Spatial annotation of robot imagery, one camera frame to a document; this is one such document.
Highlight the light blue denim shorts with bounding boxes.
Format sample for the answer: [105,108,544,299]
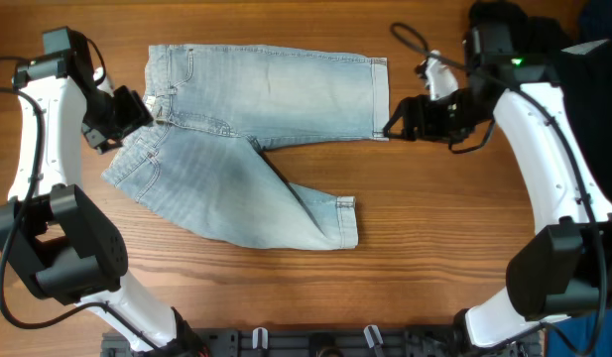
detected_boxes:
[103,44,390,251]

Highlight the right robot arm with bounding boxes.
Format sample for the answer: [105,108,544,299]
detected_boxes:
[390,22,612,356]

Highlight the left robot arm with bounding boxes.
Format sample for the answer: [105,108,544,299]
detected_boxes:
[0,27,209,356]

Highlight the black garment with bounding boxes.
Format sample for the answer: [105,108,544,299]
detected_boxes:
[468,1,612,202]

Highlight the blue garment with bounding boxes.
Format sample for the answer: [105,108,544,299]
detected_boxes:
[545,0,612,357]

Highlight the right black camera cable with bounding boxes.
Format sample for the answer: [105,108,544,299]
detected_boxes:
[388,21,610,357]

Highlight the black camera cable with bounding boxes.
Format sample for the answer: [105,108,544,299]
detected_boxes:
[388,21,610,357]
[0,57,163,353]

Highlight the left black camera cable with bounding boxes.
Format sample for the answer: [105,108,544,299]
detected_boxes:
[0,57,163,353]

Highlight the right grey rail clip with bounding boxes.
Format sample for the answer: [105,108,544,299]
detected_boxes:
[363,324,384,350]

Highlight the grey rail clip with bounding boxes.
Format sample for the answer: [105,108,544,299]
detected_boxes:
[251,327,269,351]
[363,324,384,350]

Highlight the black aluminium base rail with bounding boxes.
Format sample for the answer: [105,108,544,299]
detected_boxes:
[100,323,542,357]

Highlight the left grey rail clip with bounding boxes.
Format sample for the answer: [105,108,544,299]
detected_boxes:
[251,327,269,351]

